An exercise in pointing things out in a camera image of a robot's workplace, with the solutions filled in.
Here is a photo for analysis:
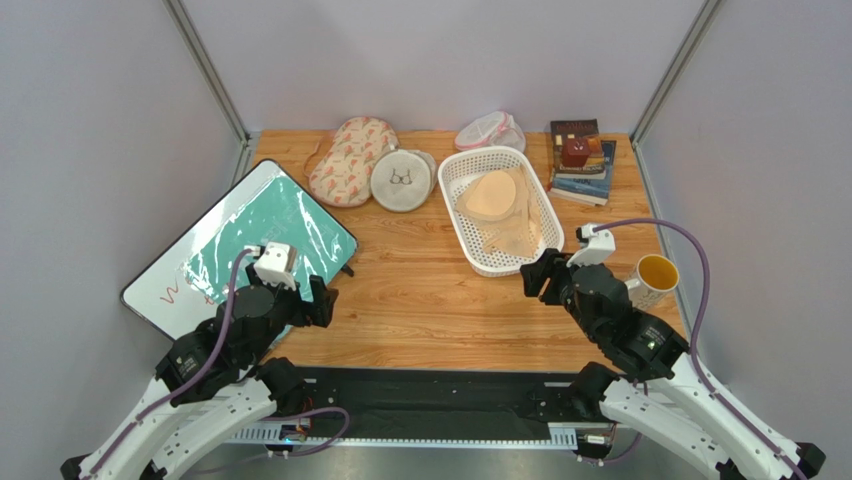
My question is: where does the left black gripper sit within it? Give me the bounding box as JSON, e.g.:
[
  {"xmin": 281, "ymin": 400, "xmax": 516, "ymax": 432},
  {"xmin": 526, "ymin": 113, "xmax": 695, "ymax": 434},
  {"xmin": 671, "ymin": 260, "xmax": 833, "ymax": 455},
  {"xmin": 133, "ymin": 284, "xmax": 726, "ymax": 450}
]
[{"xmin": 245, "ymin": 261, "xmax": 339, "ymax": 364}]

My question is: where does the round white mesh laundry bag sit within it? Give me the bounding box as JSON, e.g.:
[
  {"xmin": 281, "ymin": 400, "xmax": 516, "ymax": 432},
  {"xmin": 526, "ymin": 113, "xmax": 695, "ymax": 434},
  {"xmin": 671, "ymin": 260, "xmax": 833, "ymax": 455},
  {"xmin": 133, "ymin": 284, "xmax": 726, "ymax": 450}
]
[{"xmin": 370, "ymin": 149, "xmax": 438, "ymax": 213}]

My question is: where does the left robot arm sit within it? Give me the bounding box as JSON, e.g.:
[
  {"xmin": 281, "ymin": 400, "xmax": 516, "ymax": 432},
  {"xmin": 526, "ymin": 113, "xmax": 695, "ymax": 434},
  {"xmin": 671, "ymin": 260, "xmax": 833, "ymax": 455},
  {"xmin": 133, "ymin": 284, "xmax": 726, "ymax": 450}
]
[{"xmin": 60, "ymin": 274, "xmax": 338, "ymax": 479}]

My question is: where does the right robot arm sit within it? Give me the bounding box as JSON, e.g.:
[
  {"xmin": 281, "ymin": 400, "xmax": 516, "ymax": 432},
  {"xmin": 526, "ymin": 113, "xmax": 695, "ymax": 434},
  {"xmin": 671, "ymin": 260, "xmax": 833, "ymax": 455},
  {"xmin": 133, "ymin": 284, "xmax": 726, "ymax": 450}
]
[{"xmin": 520, "ymin": 249, "xmax": 826, "ymax": 479}]

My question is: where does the beige bra in basket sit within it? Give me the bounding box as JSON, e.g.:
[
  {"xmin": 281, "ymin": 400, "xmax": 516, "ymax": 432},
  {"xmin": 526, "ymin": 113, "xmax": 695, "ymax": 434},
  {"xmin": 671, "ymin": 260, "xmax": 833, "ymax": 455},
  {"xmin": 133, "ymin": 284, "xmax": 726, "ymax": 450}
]
[{"xmin": 455, "ymin": 167, "xmax": 542, "ymax": 258}]

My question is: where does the pink-trimmed mesh bag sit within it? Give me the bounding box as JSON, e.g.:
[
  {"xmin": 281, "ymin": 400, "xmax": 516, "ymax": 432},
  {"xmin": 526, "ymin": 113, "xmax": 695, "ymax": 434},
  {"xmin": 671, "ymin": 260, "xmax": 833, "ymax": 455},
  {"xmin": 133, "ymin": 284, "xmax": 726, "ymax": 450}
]
[{"xmin": 454, "ymin": 110, "xmax": 527, "ymax": 152}]

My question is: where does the white perforated plastic basket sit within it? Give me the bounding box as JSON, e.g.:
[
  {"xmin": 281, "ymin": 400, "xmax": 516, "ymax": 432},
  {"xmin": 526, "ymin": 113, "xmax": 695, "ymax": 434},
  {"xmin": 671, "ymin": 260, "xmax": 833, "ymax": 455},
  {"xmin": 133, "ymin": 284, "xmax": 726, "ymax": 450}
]
[{"xmin": 438, "ymin": 146, "xmax": 565, "ymax": 277}]

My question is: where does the stack of books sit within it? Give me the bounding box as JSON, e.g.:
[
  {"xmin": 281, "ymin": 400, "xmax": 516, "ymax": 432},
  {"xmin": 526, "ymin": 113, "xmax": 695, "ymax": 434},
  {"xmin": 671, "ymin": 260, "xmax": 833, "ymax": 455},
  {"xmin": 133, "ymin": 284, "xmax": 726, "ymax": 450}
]
[{"xmin": 548, "ymin": 119, "xmax": 616, "ymax": 206}]

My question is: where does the whiteboard with green sheet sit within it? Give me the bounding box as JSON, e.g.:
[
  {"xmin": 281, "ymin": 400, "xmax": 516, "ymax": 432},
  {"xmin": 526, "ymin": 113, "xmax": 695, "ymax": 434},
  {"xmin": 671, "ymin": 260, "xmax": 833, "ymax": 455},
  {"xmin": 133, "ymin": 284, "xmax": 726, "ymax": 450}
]
[{"xmin": 121, "ymin": 159, "xmax": 358, "ymax": 339}]

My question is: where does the white mug yellow inside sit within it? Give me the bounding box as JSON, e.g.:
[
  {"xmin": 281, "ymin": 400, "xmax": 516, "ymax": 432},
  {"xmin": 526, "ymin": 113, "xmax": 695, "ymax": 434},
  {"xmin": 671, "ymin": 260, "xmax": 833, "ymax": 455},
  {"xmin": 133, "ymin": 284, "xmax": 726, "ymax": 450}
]
[{"xmin": 624, "ymin": 254, "xmax": 680, "ymax": 310}]

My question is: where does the dark red cube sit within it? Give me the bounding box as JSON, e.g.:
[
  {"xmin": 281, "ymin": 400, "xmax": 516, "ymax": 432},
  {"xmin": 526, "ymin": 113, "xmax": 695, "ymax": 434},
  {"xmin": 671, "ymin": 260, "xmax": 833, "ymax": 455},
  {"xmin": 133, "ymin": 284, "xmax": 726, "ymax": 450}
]
[{"xmin": 560, "ymin": 137, "xmax": 591, "ymax": 169}]

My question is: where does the floral fabric pouch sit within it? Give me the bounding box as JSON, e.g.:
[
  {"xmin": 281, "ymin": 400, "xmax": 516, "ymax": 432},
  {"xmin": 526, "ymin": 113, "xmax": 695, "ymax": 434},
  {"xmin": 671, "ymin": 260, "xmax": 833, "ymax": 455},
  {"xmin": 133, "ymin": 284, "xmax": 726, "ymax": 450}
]
[{"xmin": 307, "ymin": 116, "xmax": 399, "ymax": 208}]

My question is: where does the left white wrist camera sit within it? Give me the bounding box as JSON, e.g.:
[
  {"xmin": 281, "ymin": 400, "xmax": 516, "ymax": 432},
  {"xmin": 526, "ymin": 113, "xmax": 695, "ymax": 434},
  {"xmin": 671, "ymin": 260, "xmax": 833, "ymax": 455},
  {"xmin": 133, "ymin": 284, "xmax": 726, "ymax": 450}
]
[{"xmin": 253, "ymin": 242, "xmax": 298, "ymax": 291}]

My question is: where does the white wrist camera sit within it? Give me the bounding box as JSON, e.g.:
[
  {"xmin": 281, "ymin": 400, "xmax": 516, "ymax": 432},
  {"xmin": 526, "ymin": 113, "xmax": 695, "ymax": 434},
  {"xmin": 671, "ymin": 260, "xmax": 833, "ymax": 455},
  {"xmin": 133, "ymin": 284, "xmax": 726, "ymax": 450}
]
[
  {"xmin": 567, "ymin": 223, "xmax": 616, "ymax": 266},
  {"xmin": 253, "ymin": 242, "xmax": 298, "ymax": 291}
]

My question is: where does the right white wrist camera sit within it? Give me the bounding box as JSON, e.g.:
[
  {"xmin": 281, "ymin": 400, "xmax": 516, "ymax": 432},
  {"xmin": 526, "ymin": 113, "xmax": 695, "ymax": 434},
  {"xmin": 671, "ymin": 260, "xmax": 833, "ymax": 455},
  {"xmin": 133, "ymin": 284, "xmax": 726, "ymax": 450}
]
[{"xmin": 567, "ymin": 223, "xmax": 616, "ymax": 266}]

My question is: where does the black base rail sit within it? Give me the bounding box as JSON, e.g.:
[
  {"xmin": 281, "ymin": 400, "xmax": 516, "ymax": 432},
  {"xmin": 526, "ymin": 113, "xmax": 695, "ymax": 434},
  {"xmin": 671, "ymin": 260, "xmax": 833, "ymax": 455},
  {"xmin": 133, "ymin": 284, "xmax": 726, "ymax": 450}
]
[{"xmin": 231, "ymin": 367, "xmax": 617, "ymax": 458}]

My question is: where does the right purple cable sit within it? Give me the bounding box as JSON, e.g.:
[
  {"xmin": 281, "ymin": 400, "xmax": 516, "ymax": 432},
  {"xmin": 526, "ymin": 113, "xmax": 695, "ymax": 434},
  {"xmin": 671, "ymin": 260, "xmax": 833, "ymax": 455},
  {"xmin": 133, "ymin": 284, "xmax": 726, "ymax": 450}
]
[{"xmin": 592, "ymin": 218, "xmax": 810, "ymax": 480}]

